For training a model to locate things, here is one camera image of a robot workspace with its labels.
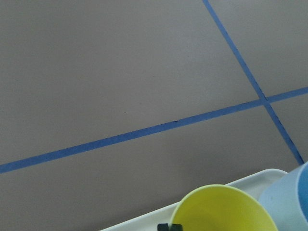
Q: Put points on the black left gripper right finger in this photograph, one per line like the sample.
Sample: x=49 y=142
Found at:
x=176 y=227

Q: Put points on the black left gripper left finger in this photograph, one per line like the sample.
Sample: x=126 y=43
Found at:
x=163 y=227

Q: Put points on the yellow plastic cup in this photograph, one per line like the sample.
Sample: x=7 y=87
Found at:
x=221 y=208

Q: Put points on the light blue cup front row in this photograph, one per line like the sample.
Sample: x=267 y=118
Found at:
x=286 y=200

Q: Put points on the white cup tray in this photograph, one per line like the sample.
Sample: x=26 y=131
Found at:
x=253 y=185

